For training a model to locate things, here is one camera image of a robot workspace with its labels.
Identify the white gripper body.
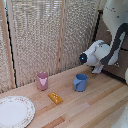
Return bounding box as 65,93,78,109
91,64,105,75

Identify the dark brown drawer cabinet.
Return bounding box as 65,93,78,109
87,9,128,83

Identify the blue cup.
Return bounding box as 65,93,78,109
73,73,89,93

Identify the yellow rectangular block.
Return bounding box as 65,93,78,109
47,91,64,105

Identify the white rounded object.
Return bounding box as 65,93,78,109
111,103,128,128

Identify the pink cup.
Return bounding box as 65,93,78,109
36,72,50,92

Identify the white floral rim plate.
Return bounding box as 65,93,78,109
0,95,36,128

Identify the slanted wooden post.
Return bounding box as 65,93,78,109
0,0,17,90

